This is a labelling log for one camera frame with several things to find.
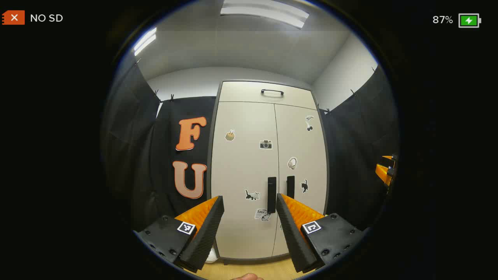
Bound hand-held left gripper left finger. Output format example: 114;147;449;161
134;196;225;273

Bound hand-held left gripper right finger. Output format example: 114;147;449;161
275;193;366;273

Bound beige double-door shoe cabinet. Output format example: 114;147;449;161
206;80;330;265

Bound beige cabinet door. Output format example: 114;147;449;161
272;104;328;257
211;102;279;259

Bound beige cabinet top panel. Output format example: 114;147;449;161
219;82;317;110

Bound narrow ceiling light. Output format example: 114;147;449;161
133;27;158;57

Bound wide ceiling light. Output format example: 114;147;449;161
220;0;310;30

